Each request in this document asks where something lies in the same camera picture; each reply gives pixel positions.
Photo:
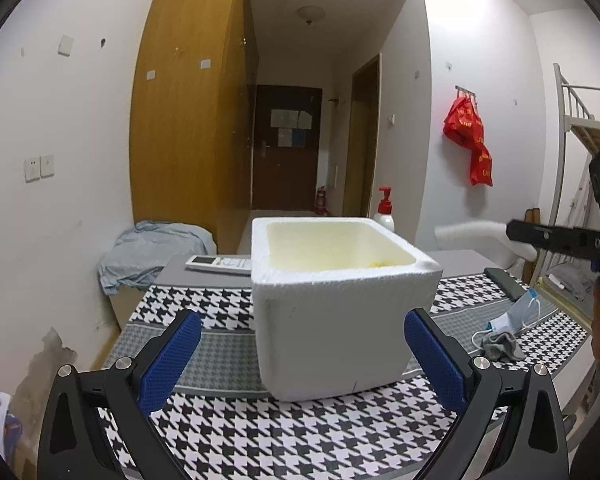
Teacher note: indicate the dark brown door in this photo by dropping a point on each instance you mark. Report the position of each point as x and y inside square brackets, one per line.
[285, 175]

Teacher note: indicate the wooden wardrobe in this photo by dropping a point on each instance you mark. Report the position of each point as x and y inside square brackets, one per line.
[190, 110]

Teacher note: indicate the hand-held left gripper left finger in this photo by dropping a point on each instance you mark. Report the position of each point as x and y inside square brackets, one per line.
[170, 360]

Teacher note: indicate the light blue cloth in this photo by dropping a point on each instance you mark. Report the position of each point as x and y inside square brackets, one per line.
[150, 250]

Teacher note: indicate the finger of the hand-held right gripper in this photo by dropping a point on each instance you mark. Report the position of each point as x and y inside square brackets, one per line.
[560, 237]

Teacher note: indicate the metal wall hook rack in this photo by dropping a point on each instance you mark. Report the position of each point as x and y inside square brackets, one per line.
[466, 90]

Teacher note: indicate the red plastic bag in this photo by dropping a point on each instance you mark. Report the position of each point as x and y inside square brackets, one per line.
[481, 167]
[462, 120]

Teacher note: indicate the grey sock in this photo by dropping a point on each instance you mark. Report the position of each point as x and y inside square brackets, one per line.
[500, 345]

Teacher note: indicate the light wooden side door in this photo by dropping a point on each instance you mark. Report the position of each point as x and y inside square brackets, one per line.
[362, 150]

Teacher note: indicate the metal bunk bed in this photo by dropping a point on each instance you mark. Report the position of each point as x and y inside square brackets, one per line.
[570, 110]

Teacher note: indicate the black flat bar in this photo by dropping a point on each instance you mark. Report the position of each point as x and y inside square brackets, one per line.
[505, 282]

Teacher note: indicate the white wall switch plate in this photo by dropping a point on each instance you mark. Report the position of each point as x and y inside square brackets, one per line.
[66, 45]

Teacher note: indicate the white paper notices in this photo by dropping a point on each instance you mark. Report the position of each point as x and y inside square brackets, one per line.
[290, 122]

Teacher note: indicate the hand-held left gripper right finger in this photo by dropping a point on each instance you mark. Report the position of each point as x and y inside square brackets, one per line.
[435, 360]

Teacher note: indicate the white wall socket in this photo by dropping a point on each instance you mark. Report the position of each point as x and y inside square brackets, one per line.
[31, 169]
[47, 165]

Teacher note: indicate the white remote control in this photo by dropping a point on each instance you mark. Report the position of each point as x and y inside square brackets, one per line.
[217, 263]

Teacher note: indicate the red fire extinguisher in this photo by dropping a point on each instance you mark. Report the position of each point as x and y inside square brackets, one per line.
[321, 201]

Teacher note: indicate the white foam lid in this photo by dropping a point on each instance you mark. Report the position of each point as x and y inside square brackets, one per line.
[475, 237]

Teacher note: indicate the ceiling lamp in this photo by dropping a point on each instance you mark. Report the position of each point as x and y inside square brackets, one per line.
[310, 12]

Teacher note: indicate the white foam box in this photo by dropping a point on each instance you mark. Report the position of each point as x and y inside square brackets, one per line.
[330, 330]

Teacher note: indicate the white pump bottle red cap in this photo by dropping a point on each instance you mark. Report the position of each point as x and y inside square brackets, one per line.
[386, 221]

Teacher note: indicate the houndstooth tablecloth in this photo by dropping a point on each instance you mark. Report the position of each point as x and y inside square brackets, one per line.
[220, 440]

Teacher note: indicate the blue face mask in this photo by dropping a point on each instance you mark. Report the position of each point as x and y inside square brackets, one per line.
[512, 315]

